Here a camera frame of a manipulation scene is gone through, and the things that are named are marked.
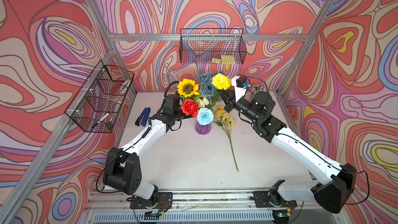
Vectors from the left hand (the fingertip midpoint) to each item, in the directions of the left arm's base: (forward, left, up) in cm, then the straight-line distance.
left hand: (195, 109), depth 84 cm
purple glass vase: (-3, -4, -16) cm, 17 cm away
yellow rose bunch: (+3, -20, -17) cm, 26 cm away
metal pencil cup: (+16, -40, -2) cm, 43 cm away
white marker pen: (-11, +45, +5) cm, 47 cm away
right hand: (-6, -10, +19) cm, 22 cm away
